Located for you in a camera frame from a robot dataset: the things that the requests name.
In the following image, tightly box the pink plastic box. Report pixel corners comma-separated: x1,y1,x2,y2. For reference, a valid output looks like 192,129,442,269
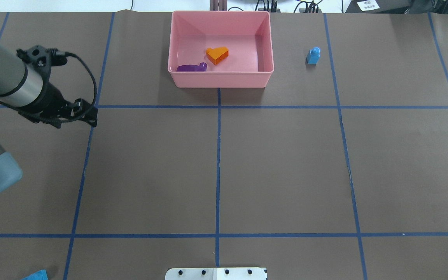
168,11,275,88

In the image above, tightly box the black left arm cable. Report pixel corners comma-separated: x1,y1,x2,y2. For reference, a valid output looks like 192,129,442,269
0,51,98,129

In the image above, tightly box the purple block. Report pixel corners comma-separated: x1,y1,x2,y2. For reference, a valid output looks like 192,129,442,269
176,62,208,72

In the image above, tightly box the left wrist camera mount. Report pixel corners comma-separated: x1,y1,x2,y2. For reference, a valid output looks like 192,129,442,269
16,45,68,75

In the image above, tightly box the long blue block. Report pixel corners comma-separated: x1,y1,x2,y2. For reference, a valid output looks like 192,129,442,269
22,269,49,280

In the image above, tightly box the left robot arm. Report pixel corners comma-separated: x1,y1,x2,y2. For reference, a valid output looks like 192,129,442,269
0,45,98,193

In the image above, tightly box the orange block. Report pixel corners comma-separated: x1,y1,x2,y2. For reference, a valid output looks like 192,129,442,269
205,47,229,65

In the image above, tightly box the small blue block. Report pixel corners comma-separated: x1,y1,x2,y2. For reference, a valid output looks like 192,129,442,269
306,47,321,65

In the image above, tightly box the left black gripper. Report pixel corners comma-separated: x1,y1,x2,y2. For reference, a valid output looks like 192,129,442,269
26,82,98,128

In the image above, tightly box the white camera pedestal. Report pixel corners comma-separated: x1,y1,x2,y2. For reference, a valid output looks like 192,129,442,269
165,267,268,280

